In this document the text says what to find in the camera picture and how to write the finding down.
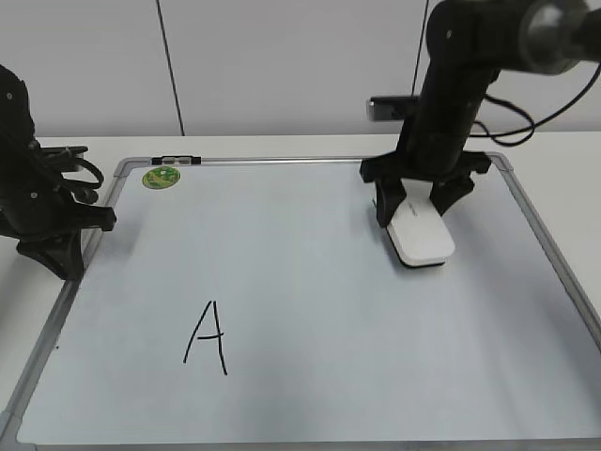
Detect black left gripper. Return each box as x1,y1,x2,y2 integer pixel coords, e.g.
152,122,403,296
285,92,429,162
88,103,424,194
15,204,116,281

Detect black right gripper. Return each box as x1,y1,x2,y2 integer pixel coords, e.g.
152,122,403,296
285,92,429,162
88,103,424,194
359,151,492,226

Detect white board eraser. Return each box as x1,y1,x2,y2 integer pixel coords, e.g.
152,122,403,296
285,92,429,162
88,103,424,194
386,179,455,269

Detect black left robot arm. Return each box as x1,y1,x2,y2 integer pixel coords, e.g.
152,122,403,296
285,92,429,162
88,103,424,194
1,67,116,281

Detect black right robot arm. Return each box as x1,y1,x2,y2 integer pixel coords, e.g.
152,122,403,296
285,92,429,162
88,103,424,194
360,1,600,227

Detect green round magnet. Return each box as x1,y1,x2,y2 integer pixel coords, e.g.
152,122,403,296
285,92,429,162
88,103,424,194
142,166,181,190

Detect black silver marker clip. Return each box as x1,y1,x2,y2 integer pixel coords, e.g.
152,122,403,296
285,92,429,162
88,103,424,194
150,156,202,166

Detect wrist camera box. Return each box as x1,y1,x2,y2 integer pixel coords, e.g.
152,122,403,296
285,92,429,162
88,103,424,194
367,95,419,122

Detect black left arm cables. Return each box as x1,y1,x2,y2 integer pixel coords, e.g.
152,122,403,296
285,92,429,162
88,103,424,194
35,145,105,207

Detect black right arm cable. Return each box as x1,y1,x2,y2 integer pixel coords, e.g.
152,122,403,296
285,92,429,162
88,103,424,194
471,60,601,147

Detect white board with grey frame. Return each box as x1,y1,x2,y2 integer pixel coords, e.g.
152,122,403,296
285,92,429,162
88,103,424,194
1,154,600,450

